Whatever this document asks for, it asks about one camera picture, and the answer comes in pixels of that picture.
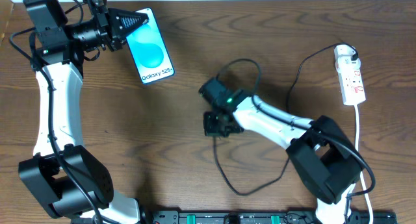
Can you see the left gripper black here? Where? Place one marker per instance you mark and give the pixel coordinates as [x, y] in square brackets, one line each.
[108, 29]

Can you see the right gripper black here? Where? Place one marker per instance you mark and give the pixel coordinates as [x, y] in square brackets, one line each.
[216, 127]

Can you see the blue Galaxy smartphone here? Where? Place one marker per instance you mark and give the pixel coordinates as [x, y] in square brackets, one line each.
[149, 52]

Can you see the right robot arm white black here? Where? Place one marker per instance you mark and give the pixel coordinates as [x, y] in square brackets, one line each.
[327, 163]

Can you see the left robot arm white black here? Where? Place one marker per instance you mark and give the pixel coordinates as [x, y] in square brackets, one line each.
[65, 179]

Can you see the white charger plug adapter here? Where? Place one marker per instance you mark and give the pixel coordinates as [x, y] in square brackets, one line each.
[345, 64]

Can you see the white power strip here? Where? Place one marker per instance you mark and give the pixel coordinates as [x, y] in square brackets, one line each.
[351, 83]

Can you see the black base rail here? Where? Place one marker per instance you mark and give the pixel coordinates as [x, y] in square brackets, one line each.
[292, 217]

